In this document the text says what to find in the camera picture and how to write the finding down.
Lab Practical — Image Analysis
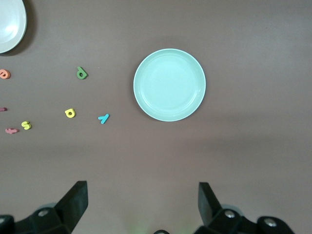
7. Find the light green round plate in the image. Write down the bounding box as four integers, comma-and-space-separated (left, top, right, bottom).
133, 48, 207, 122

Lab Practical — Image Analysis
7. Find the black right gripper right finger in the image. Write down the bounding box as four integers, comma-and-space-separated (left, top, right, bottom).
195, 182, 295, 234

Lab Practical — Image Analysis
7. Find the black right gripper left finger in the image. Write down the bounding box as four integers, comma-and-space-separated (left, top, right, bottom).
0, 180, 88, 234

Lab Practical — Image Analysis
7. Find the green foam letter p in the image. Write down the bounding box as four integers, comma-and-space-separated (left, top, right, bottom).
76, 66, 89, 80

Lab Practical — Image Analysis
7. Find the beige round plate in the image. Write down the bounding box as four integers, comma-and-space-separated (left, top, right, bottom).
0, 0, 27, 54

